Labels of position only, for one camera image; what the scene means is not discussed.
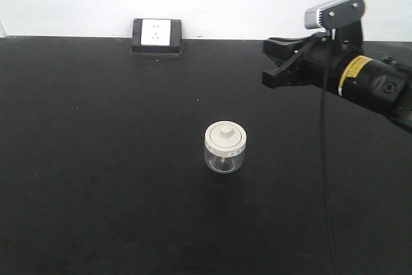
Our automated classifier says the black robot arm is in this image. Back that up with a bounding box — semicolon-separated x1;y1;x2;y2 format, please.
262;33;411;132

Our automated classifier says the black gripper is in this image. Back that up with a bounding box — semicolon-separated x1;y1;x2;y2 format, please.
261;35;351;90

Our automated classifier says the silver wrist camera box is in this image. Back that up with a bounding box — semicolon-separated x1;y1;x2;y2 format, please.
304;0;366;30

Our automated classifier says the glass jar with beige lid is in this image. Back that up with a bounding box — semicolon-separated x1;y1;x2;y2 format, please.
204;120;247;174

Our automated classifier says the black white power socket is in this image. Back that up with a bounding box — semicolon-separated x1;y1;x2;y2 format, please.
131;19;183;55

